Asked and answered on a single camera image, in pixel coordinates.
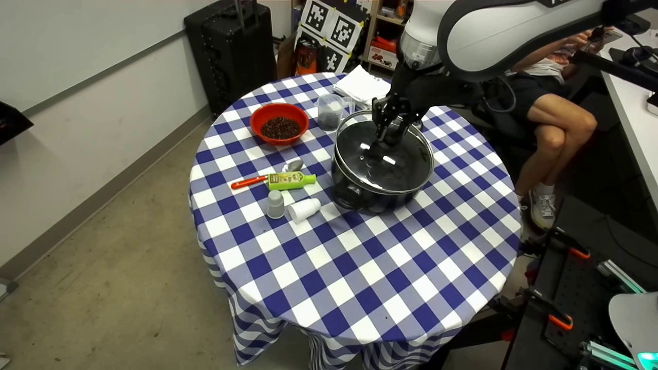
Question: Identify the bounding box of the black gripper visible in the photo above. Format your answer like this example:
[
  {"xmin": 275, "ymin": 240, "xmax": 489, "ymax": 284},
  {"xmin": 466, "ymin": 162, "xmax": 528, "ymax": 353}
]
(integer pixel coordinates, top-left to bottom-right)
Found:
[{"xmin": 369, "ymin": 68, "xmax": 449, "ymax": 152}]

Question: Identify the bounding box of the clear glass lid black knob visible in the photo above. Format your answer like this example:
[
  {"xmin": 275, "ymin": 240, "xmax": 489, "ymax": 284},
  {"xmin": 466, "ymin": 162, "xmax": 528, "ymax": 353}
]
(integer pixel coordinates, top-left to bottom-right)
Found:
[{"xmin": 335, "ymin": 112, "xmax": 436, "ymax": 195}]

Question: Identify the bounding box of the black cooking pot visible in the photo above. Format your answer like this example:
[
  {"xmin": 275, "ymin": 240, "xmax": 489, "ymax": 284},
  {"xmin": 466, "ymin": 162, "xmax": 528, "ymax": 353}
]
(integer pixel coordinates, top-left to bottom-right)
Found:
[{"xmin": 328, "ymin": 109, "xmax": 436, "ymax": 216}]

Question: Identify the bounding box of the white folded napkin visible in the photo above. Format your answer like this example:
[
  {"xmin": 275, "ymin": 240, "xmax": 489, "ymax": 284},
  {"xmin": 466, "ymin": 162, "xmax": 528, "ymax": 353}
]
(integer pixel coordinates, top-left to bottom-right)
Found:
[{"xmin": 331, "ymin": 64, "xmax": 392, "ymax": 109}]

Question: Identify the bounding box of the clear drinking glass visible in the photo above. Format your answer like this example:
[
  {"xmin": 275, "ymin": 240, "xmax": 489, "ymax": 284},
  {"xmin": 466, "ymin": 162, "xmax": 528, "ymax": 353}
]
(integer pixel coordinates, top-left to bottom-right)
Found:
[{"xmin": 315, "ymin": 93, "xmax": 348, "ymax": 134}]

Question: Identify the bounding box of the orange black printed box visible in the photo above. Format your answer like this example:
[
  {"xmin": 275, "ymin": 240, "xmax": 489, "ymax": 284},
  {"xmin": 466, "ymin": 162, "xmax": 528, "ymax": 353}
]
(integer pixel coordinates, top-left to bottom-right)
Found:
[{"xmin": 369, "ymin": 37, "xmax": 401, "ymax": 72}]

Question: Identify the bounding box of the wooden shelf unit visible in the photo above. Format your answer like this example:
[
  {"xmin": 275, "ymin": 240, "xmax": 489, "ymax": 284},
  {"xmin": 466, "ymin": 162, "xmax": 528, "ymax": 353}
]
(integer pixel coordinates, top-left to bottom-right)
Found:
[{"xmin": 359, "ymin": 0, "xmax": 418, "ymax": 75}]

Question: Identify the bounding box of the orange dark bag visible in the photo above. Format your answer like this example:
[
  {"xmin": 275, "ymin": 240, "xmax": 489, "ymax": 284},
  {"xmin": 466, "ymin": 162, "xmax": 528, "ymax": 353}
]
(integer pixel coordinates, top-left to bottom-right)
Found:
[{"xmin": 293, "ymin": 39, "xmax": 320, "ymax": 79}]

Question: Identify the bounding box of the brown beans heap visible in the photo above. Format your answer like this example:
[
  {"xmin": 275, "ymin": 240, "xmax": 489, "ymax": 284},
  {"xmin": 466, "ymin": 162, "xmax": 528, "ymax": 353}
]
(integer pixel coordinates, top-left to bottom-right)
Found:
[{"xmin": 262, "ymin": 118, "xmax": 304, "ymax": 140}]

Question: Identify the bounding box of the black white marker board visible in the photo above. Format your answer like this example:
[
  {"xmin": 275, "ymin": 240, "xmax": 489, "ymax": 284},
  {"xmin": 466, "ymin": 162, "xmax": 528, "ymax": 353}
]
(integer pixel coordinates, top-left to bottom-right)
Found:
[{"xmin": 293, "ymin": 0, "xmax": 369, "ymax": 55}]

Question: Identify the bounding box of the green tube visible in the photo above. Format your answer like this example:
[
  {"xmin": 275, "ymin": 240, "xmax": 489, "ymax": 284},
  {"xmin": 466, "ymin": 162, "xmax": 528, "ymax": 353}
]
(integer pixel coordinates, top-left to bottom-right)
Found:
[{"xmin": 265, "ymin": 171, "xmax": 318, "ymax": 193}]

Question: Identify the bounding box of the white plastic cup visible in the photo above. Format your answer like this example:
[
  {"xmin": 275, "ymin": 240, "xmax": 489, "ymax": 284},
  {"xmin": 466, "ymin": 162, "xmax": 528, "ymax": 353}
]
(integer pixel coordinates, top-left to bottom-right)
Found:
[{"xmin": 285, "ymin": 195, "xmax": 324, "ymax": 224}]

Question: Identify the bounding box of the red bowl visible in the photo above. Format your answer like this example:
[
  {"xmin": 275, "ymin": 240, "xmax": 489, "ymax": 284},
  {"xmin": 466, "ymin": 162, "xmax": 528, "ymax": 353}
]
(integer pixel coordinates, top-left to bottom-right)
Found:
[{"xmin": 247, "ymin": 100, "xmax": 312, "ymax": 148}]

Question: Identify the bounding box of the white shaker bottle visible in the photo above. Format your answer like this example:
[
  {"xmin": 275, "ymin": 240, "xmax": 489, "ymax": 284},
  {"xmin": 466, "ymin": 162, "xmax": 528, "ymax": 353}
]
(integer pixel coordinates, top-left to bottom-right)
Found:
[{"xmin": 265, "ymin": 188, "xmax": 288, "ymax": 222}]

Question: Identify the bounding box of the blue white checked tablecloth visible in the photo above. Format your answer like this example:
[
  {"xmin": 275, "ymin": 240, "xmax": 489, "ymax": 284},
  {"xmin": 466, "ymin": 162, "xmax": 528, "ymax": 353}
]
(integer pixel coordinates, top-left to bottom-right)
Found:
[{"xmin": 186, "ymin": 69, "xmax": 527, "ymax": 370}]

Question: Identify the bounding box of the seated person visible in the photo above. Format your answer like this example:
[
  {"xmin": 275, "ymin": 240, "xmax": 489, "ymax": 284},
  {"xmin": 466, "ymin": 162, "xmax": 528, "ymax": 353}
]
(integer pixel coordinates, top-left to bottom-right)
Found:
[{"xmin": 505, "ymin": 28, "xmax": 600, "ymax": 201}]

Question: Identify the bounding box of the white yellow sneaker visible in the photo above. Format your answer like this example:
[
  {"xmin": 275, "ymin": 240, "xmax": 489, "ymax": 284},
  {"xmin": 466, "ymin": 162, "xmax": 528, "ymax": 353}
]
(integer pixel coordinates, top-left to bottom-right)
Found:
[{"xmin": 527, "ymin": 182, "xmax": 560, "ymax": 232}]

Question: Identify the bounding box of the black speaker box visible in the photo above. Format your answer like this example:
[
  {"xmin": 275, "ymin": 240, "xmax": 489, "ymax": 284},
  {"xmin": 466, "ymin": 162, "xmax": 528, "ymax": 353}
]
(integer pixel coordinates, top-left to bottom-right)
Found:
[{"xmin": 182, "ymin": 0, "xmax": 277, "ymax": 115}]

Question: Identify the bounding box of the orange black clamp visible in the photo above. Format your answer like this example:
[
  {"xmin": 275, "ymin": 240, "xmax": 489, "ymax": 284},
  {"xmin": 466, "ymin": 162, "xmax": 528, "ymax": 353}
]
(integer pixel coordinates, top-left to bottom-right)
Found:
[
  {"xmin": 522, "ymin": 229, "xmax": 592, "ymax": 263},
  {"xmin": 522, "ymin": 286, "xmax": 575, "ymax": 336}
]

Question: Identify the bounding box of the white desk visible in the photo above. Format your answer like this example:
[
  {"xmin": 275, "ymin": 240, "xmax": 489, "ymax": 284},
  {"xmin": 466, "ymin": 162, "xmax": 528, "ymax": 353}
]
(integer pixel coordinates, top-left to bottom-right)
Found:
[{"xmin": 598, "ymin": 27, "xmax": 658, "ymax": 214}]

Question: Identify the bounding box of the black base platform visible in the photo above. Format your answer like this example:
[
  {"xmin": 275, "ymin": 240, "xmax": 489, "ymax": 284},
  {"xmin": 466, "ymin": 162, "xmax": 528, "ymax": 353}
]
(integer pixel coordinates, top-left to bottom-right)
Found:
[{"xmin": 502, "ymin": 193, "xmax": 658, "ymax": 370}]

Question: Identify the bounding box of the black desk device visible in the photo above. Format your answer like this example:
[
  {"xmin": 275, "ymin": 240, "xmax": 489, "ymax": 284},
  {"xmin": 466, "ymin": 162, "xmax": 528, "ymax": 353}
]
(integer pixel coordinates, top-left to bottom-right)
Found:
[{"xmin": 603, "ymin": 0, "xmax": 653, "ymax": 37}]

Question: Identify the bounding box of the grey round shell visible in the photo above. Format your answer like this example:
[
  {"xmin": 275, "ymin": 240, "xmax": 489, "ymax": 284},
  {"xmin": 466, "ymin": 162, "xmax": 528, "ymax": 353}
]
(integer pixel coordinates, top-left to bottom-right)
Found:
[{"xmin": 607, "ymin": 291, "xmax": 658, "ymax": 366}]

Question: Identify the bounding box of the teal handled clamp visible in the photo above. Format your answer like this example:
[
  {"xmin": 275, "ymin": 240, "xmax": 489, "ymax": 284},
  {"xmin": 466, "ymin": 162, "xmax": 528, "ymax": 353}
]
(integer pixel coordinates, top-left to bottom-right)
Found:
[
  {"xmin": 578, "ymin": 337, "xmax": 640, "ymax": 370},
  {"xmin": 594, "ymin": 257, "xmax": 645, "ymax": 296}
]

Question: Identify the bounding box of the black flat wall object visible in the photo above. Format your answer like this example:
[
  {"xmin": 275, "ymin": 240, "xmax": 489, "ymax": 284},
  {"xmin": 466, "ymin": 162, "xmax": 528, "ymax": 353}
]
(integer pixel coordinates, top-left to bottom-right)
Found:
[{"xmin": 0, "ymin": 100, "xmax": 35, "ymax": 148}]

